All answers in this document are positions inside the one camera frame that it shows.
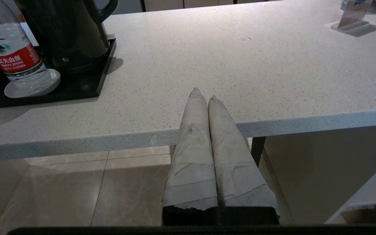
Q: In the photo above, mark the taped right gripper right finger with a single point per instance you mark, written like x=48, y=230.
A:
x=233, y=163

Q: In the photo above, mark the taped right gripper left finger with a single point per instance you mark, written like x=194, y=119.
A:
x=193, y=156

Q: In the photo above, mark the black electric kettle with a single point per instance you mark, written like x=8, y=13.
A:
x=67, y=29

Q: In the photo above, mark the black round kettle base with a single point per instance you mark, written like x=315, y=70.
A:
x=86, y=68

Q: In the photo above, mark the red-label water bottle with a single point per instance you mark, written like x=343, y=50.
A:
x=15, y=55

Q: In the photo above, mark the black serving tray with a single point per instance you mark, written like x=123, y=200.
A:
x=80, y=86

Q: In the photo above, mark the white round coaster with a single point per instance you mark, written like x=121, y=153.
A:
x=49, y=83

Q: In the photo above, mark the clear acrylic sign holder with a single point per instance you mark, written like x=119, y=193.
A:
x=352, y=18

